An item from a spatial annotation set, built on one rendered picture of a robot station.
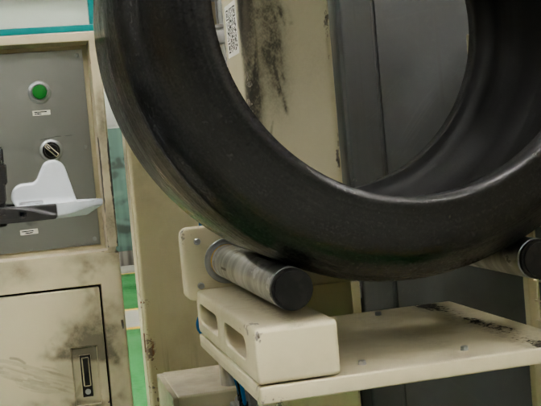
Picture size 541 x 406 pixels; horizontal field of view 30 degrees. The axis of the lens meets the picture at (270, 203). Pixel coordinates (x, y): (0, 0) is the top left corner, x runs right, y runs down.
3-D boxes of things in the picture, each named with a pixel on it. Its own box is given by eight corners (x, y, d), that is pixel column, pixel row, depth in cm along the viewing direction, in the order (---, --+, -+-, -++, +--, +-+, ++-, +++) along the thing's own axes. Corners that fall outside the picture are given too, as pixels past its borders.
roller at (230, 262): (211, 278, 137) (208, 245, 136) (243, 275, 138) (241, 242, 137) (273, 313, 103) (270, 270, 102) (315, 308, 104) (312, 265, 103)
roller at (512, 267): (405, 255, 143) (402, 224, 143) (435, 252, 144) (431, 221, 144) (523, 282, 109) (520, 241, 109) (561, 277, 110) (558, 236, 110)
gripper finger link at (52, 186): (101, 156, 103) (7, 163, 101) (105, 214, 103) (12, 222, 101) (98, 156, 106) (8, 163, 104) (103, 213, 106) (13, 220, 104)
